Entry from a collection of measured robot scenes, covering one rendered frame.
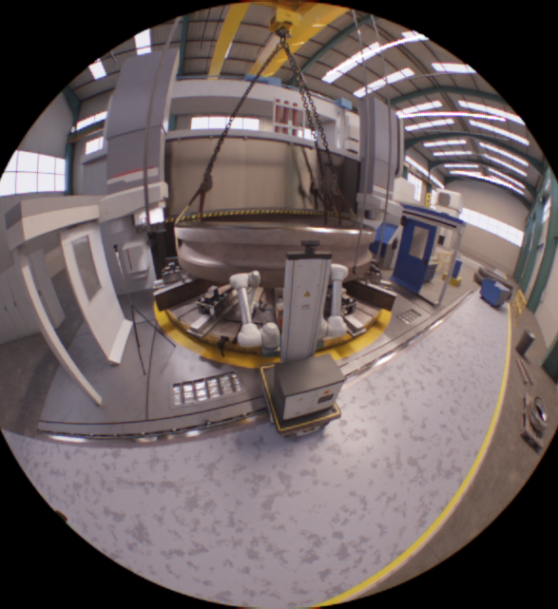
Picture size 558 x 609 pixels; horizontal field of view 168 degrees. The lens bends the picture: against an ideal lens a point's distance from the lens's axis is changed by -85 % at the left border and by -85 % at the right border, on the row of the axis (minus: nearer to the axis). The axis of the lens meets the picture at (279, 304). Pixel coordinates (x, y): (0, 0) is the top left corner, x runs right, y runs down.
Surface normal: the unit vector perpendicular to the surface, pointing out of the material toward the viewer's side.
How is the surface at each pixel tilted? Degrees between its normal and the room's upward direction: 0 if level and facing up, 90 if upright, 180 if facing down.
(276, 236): 90
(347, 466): 0
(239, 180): 90
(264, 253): 90
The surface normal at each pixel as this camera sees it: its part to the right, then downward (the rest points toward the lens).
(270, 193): 0.42, 0.47
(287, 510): 0.04, -0.86
